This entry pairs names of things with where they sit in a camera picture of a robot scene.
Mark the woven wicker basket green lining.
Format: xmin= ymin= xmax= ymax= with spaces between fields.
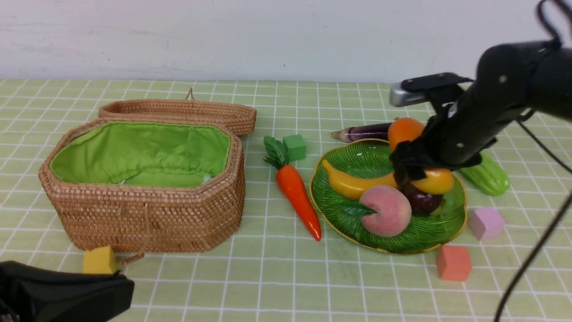
xmin=38 ymin=118 xmax=246 ymax=253

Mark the pink-purple foam cube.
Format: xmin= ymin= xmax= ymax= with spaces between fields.
xmin=467 ymin=207 xmax=505 ymax=242

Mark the green foam cube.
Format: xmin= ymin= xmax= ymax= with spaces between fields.
xmin=282 ymin=134 xmax=307 ymax=162

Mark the orange toy mango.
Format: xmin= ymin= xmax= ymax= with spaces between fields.
xmin=388 ymin=118 xmax=454 ymax=195

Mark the woven wicker basket lid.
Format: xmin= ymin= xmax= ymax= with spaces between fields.
xmin=98 ymin=90 xmax=257 ymax=136

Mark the green leaf-shaped glass plate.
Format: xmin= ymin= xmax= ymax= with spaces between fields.
xmin=309 ymin=139 xmax=469 ymax=254

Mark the green toy bitter gourd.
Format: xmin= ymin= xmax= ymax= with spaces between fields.
xmin=458 ymin=153 xmax=511 ymax=196

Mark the purple toy eggplant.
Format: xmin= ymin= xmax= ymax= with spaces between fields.
xmin=331 ymin=122 xmax=392 ymax=143

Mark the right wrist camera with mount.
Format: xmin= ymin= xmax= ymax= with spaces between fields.
xmin=389 ymin=72 xmax=474 ymax=109

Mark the yellow foam cube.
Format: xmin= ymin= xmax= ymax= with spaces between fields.
xmin=82 ymin=246 xmax=117 ymax=274

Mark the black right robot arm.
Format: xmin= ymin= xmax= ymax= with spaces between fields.
xmin=390 ymin=41 xmax=572 ymax=185

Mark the dark purple toy mangosteen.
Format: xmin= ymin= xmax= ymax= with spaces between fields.
xmin=401 ymin=185 xmax=445 ymax=215

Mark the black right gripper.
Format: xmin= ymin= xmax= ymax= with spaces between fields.
xmin=390 ymin=89 xmax=527 ymax=187

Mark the yellow toy banana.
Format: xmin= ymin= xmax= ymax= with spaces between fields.
xmin=321 ymin=160 xmax=399 ymax=200

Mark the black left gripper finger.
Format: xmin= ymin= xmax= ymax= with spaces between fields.
xmin=0 ymin=261 xmax=135 ymax=322

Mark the orange toy carrot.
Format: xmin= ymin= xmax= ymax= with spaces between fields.
xmin=263 ymin=136 xmax=322 ymax=242

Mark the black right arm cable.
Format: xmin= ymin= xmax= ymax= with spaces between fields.
xmin=494 ymin=0 xmax=572 ymax=322

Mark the pink toy peach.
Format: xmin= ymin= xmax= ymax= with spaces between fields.
xmin=339 ymin=186 xmax=412 ymax=237

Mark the salmon red foam cube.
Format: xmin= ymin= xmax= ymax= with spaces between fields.
xmin=436 ymin=245 xmax=472 ymax=282

